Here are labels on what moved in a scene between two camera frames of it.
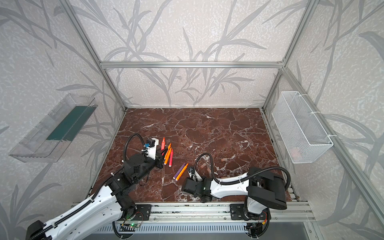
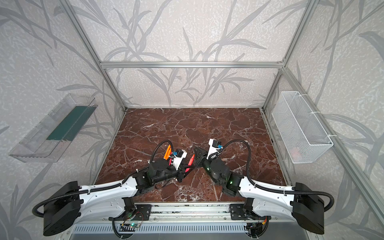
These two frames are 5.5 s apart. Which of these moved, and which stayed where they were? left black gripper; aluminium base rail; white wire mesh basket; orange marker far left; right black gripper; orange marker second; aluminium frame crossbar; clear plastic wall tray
Moved: left black gripper; right black gripper
Stayed: orange marker far left; white wire mesh basket; aluminium base rail; aluminium frame crossbar; orange marker second; clear plastic wall tray
